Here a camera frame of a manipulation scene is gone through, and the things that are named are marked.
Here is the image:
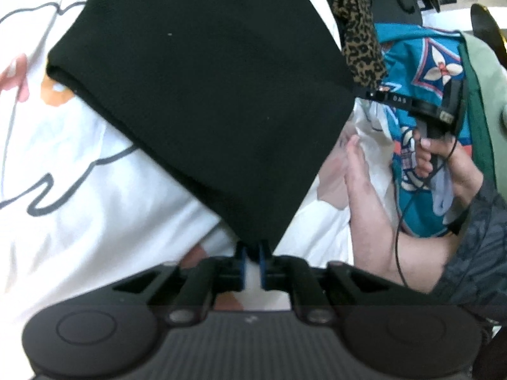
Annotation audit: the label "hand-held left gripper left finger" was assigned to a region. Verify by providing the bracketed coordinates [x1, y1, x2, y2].
[112, 242, 249, 324]

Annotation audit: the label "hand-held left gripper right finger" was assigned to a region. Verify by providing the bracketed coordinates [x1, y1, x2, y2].
[259, 241, 399, 325]

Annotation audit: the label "black shorts patterned side panels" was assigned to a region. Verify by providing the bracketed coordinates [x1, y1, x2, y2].
[45, 0, 357, 254]

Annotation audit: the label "person's right forearm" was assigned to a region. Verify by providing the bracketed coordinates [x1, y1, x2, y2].
[432, 178, 507, 309]

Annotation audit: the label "person's right hand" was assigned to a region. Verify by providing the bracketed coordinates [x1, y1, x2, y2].
[413, 138, 484, 203]

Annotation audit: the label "teal printed cloth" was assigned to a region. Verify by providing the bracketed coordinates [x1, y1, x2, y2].
[374, 22, 482, 238]

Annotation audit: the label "leopard print cloth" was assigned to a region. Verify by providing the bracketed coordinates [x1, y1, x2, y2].
[321, 0, 389, 88]

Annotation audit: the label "light green cloth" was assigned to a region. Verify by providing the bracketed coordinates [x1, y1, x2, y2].
[459, 32, 507, 179]

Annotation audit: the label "black round object gold rim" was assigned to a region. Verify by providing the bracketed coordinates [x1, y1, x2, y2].
[471, 3, 507, 62]

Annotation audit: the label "person's bare leg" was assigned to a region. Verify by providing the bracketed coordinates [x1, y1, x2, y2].
[317, 132, 464, 289]

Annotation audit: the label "white printed blanket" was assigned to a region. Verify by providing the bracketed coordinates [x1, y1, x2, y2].
[0, 0, 397, 369]

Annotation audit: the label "black thin cable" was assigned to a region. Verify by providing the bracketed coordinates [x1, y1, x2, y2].
[394, 136, 460, 288]

